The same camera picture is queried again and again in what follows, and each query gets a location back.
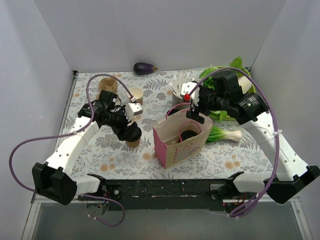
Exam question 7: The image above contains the floral table mat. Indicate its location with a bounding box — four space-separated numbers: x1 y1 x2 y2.
72 69 272 179

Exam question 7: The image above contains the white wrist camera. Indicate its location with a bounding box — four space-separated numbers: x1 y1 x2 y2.
124 96 143 121
180 82 200 106

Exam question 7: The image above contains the purple cable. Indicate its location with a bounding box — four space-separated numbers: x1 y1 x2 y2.
187 66 280 218
8 74 136 227

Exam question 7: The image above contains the paper bag with pink handles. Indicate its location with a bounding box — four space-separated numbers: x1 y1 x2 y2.
152 104 213 169

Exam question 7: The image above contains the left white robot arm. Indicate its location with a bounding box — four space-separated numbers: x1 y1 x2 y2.
32 90 143 205

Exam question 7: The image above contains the grey holder cup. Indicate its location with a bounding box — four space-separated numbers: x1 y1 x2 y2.
171 90 190 110

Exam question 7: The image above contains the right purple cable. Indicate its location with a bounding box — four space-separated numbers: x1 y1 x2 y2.
187 66 280 218

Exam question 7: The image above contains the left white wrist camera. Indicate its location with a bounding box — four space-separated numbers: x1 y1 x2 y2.
124 96 143 121

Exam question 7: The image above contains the bok choy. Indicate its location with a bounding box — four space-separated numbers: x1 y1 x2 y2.
206 126 243 143

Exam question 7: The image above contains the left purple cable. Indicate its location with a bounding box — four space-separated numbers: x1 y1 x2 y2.
8 74 136 227

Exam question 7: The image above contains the stack of paper cups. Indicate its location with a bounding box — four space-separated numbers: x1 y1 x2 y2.
129 86 144 105

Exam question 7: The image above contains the green plastic basket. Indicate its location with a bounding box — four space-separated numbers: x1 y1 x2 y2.
214 65 258 121

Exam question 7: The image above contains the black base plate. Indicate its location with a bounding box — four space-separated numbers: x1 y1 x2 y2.
77 178 257 212

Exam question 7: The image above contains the white radish with leaves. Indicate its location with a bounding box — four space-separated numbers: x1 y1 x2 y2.
229 56 244 78

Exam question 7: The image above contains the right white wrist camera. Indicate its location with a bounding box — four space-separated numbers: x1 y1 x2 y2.
180 82 200 106

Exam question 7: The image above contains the stack of cardboard carriers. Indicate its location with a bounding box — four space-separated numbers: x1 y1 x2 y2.
96 77 118 100

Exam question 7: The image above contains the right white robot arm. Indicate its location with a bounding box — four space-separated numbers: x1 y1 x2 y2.
180 67 320 204

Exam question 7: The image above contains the green lettuce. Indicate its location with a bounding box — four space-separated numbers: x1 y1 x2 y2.
199 64 221 88

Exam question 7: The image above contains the purple eggplant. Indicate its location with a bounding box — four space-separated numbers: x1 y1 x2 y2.
133 62 158 76

